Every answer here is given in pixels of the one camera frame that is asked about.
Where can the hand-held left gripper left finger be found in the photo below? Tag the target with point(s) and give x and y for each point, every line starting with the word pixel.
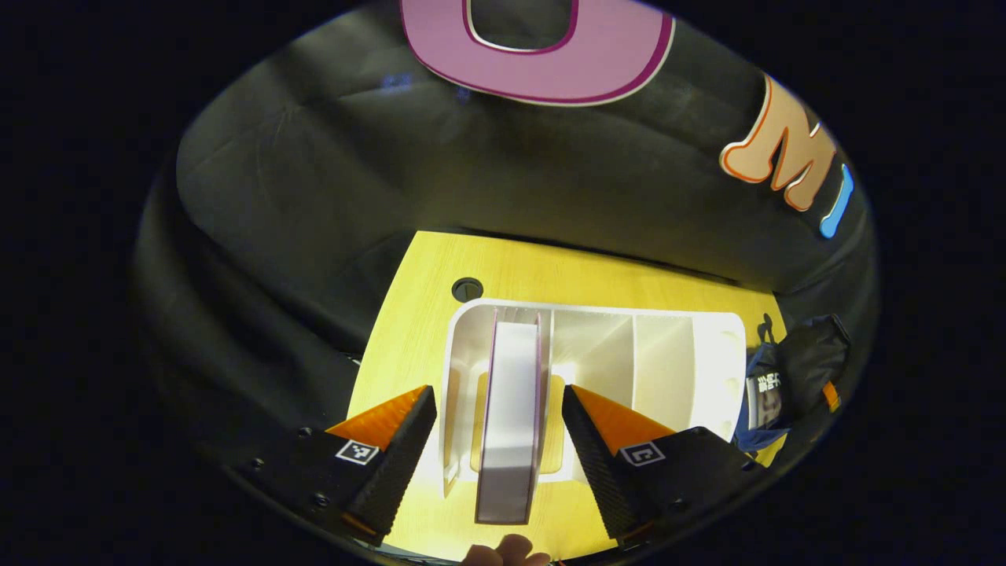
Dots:
pixel 401 472

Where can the white bookshelf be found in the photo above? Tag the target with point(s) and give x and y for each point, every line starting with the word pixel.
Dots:
pixel 668 369

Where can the blue schoolbag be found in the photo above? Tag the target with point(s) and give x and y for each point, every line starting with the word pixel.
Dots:
pixel 809 354

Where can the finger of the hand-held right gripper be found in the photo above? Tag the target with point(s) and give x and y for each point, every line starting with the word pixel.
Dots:
pixel 831 397

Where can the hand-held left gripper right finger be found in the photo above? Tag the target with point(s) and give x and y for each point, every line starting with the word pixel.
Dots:
pixel 597 464

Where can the pink edged book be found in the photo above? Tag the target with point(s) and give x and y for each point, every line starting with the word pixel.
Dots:
pixel 511 424

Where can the black backdrop cloth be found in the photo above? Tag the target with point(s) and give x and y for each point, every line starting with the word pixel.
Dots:
pixel 314 196

